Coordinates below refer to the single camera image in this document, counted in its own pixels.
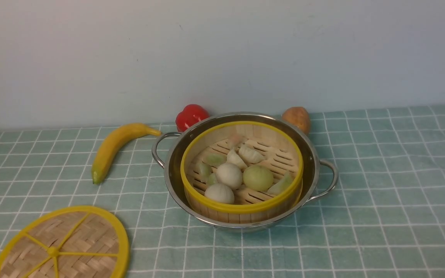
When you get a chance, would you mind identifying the bamboo steamer basket yellow rim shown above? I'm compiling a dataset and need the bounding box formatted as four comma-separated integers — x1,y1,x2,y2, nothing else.
180,121,304,224

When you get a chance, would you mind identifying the white round bun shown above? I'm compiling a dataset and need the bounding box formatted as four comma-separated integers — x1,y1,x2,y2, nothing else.
204,183,234,204
216,163,243,190

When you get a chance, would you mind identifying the pink-tinted dumpling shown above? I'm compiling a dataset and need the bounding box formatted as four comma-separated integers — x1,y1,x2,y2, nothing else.
227,133,247,150

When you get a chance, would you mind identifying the pale folded dumpling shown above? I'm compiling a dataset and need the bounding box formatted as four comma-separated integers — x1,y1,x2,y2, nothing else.
226,149,248,170

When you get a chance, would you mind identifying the woven bamboo steamer lid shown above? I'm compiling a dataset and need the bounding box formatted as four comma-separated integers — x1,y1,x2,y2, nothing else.
0,206,130,278

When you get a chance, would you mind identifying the stainless steel pot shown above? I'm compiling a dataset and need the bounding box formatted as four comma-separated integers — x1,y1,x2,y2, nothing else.
151,112,339,232

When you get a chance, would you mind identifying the yellow banana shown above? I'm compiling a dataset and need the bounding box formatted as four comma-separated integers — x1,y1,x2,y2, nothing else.
91,122,162,185

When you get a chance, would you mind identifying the white pleated dumpling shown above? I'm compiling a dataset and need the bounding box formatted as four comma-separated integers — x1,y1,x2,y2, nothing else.
238,144,265,164

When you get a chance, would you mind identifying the white round bun centre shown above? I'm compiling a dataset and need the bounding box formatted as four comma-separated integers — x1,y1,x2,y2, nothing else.
216,163,243,190

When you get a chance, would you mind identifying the green dumpling wedge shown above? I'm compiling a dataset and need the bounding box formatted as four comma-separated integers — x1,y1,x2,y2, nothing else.
267,172,294,196

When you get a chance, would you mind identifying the green-tinted dumpling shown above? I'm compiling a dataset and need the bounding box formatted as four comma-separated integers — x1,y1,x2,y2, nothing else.
196,162,212,183

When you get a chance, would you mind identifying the green round bun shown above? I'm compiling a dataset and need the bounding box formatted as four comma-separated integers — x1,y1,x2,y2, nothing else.
243,165,274,192

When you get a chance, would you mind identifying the light green dumpling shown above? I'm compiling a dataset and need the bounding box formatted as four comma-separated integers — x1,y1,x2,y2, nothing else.
203,153,226,167

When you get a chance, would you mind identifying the green checkered tablecloth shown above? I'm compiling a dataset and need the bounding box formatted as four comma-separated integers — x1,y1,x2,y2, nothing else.
0,105,445,278

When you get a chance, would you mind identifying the red bell pepper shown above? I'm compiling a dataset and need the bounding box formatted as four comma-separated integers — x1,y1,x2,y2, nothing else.
175,104,210,132

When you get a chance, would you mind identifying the brown potato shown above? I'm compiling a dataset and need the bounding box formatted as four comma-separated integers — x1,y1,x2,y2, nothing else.
281,106,311,135

